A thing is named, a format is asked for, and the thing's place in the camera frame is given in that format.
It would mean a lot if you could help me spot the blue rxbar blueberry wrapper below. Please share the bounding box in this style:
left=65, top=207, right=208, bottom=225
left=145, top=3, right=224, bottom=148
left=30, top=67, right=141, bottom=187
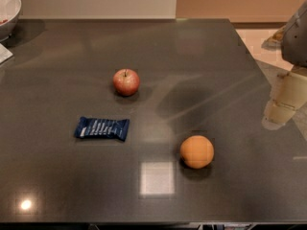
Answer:
left=74, top=117, right=130, bottom=142

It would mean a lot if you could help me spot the white paper sheet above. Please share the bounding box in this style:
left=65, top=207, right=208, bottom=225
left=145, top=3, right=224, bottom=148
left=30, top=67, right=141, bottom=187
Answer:
left=0, top=44, right=13, bottom=64

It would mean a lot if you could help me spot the white bowl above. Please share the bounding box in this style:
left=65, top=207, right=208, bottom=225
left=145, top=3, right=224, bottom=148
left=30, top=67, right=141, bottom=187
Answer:
left=0, top=0, right=22, bottom=41

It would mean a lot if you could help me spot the orange fruit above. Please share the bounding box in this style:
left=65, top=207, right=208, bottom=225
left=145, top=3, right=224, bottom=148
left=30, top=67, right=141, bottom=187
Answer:
left=179, top=135, right=214, bottom=169

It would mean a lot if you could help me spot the red apple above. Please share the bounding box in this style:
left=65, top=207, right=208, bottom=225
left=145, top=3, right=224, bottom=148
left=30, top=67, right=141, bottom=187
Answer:
left=112, top=69, right=140, bottom=96

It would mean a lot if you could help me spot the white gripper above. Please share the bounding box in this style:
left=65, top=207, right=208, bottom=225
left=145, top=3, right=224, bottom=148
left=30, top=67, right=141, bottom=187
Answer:
left=262, top=1, right=307, bottom=130

